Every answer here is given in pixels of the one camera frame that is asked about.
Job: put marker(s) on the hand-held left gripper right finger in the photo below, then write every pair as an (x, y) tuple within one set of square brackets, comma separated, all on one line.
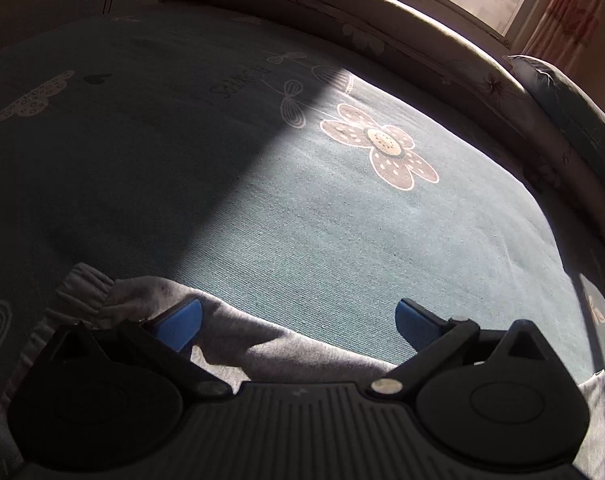
[(415, 322)]

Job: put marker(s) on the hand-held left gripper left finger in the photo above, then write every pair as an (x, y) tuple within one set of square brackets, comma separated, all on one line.
[(180, 322)]

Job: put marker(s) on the grey sweatpants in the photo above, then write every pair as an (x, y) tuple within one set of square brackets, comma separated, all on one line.
[(282, 350)]

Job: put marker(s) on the bed with teal printed sheet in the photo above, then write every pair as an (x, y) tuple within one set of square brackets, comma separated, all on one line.
[(282, 210)]

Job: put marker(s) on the blue pillow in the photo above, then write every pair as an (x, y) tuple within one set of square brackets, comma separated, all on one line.
[(572, 100)]

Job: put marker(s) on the folded floral quilt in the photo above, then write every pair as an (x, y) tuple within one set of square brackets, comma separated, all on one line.
[(432, 35)]

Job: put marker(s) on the red patterned curtain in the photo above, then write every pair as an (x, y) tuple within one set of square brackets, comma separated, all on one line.
[(572, 15)]

